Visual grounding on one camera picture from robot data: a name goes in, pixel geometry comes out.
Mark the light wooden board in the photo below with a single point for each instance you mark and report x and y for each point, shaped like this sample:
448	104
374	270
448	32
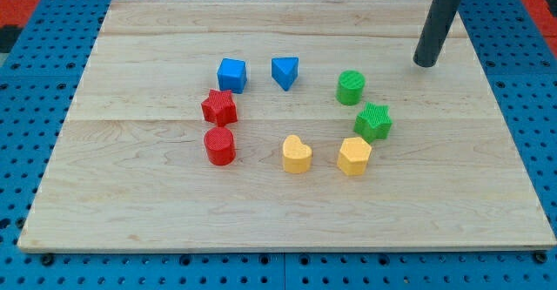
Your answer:
130	174

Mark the blue cube block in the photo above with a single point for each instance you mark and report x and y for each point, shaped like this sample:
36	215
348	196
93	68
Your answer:
232	75

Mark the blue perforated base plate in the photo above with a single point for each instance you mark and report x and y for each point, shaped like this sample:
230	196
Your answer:
41	74

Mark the blue triangle block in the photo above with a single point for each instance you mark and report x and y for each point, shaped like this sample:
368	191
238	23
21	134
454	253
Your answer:
285	71

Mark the red star block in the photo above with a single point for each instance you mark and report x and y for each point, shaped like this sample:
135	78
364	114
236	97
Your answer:
219	108

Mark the yellow hexagon block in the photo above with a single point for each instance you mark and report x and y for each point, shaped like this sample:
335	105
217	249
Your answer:
354	155

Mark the red cylinder block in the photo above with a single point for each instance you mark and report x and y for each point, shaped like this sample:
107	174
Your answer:
220	146

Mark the green star block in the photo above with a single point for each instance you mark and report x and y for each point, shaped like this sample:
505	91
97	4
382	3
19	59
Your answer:
373	122

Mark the yellow heart block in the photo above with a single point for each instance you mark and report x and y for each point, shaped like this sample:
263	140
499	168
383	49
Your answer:
296	156

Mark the green cylinder block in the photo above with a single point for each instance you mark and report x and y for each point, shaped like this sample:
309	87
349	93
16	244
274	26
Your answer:
350	87

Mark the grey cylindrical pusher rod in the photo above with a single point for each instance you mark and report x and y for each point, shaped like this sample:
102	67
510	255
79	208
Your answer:
435	30

